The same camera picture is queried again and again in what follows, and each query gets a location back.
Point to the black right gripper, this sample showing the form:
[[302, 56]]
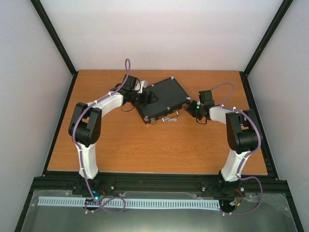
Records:
[[190, 109]]

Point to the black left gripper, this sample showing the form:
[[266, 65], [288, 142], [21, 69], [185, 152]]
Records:
[[150, 98]]

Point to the black poker set case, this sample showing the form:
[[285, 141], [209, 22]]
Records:
[[162, 99]]

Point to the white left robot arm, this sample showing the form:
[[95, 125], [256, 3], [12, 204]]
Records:
[[85, 124]]

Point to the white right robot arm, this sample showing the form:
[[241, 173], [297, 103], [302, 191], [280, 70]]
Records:
[[243, 137]]

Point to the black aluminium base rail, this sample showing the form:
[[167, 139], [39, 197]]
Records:
[[116, 183]]

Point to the light blue cable duct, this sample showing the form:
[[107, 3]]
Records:
[[155, 204]]

